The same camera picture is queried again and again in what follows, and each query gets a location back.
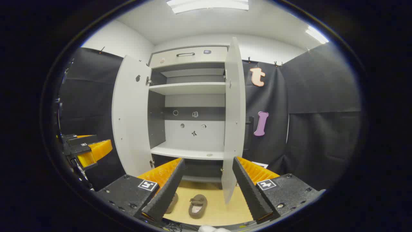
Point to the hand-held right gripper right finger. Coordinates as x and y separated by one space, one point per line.
251 193

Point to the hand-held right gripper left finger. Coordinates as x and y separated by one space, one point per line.
169 193

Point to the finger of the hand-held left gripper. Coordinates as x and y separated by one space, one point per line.
96 149
83 139

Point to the brown fuzzy shoe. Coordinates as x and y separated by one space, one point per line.
197 206
173 201

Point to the grey shoe cabinet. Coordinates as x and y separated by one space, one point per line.
193 88

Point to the grey cabinet drawer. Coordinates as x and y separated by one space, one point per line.
215 56

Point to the black backdrop cloth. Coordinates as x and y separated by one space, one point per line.
322 129

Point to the small ceiling light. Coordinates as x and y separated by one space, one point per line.
317 34

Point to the long ceiling light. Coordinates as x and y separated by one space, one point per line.
209 5

